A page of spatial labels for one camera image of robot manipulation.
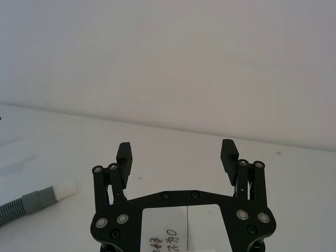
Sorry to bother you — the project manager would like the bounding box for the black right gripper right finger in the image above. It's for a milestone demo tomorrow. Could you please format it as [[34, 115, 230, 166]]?
[[220, 139, 269, 208]]

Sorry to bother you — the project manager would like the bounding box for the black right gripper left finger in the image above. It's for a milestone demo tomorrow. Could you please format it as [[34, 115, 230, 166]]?
[[91, 142, 134, 211]]

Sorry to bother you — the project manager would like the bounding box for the white handwritten paper label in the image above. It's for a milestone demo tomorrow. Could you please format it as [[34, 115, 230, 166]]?
[[141, 205, 224, 252]]

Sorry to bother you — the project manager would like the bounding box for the grey corrugated hose, white tip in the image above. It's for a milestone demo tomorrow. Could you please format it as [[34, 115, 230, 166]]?
[[0, 180, 78, 228]]

